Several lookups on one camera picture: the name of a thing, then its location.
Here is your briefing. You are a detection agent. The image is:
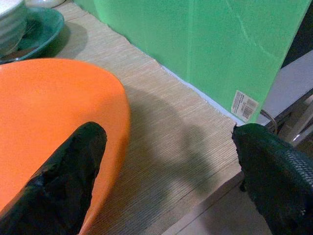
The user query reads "white ribbed bowl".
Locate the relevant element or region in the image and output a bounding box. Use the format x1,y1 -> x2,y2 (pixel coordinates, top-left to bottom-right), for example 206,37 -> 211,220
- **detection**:
0,0 -> 28,57

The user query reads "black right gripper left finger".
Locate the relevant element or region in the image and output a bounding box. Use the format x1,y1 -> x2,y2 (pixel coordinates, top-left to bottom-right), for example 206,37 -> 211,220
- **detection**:
0,121 -> 108,235

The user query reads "green foam board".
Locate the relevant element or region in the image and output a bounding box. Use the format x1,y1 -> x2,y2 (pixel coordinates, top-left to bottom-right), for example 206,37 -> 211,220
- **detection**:
73,0 -> 313,124

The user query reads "green glass plate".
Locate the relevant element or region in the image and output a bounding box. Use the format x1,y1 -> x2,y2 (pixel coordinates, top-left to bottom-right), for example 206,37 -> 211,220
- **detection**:
0,6 -> 65,65

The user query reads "orange plastic bowl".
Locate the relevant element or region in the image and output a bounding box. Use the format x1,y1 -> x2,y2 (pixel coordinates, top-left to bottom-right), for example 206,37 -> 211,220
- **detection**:
0,58 -> 132,235

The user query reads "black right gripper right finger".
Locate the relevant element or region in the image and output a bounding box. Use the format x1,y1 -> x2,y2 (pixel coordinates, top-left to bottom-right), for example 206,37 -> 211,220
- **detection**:
231,123 -> 313,235

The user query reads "white plate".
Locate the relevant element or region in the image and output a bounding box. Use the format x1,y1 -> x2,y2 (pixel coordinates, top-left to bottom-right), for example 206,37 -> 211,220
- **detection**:
25,0 -> 67,9

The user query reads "white barcode sticker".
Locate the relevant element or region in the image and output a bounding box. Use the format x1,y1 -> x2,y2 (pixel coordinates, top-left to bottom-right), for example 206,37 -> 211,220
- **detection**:
231,90 -> 260,122

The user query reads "metal chair frame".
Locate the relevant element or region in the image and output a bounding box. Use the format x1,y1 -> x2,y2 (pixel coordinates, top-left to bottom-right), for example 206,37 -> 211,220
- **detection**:
260,94 -> 313,147

